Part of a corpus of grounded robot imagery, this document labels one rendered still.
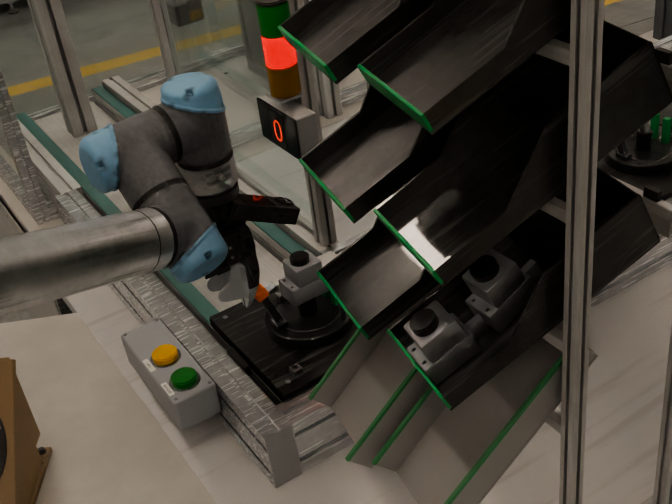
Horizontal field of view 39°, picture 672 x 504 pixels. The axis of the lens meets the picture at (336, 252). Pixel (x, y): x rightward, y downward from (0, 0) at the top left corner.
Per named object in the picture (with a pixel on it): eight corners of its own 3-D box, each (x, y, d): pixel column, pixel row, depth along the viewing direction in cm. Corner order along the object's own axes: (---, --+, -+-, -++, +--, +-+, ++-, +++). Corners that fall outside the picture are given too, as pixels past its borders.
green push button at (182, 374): (179, 397, 139) (176, 387, 138) (168, 383, 142) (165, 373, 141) (203, 385, 141) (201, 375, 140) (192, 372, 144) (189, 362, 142)
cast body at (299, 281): (294, 308, 142) (288, 270, 138) (280, 294, 145) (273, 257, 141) (341, 285, 145) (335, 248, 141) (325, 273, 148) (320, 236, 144)
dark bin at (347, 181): (354, 224, 99) (318, 178, 95) (308, 173, 109) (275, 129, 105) (560, 58, 99) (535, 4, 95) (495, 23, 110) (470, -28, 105)
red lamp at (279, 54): (275, 72, 145) (270, 42, 142) (260, 63, 148) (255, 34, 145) (303, 62, 147) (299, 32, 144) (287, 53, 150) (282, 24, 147)
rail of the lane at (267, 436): (276, 488, 134) (263, 434, 128) (68, 236, 199) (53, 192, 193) (308, 470, 137) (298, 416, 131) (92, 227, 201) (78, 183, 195)
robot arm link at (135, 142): (122, 200, 110) (202, 164, 115) (74, 125, 112) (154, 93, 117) (116, 229, 116) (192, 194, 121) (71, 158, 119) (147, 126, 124)
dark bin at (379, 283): (368, 341, 108) (337, 304, 104) (325, 283, 118) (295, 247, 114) (558, 188, 108) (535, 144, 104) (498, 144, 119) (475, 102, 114)
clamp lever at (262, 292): (277, 326, 143) (254, 296, 138) (270, 320, 145) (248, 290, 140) (294, 311, 144) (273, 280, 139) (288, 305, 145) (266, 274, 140)
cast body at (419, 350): (436, 387, 100) (407, 350, 95) (417, 363, 103) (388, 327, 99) (498, 337, 100) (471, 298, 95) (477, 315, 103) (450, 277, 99)
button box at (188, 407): (182, 433, 140) (173, 402, 137) (128, 362, 156) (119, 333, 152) (223, 412, 143) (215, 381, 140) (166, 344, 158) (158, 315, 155)
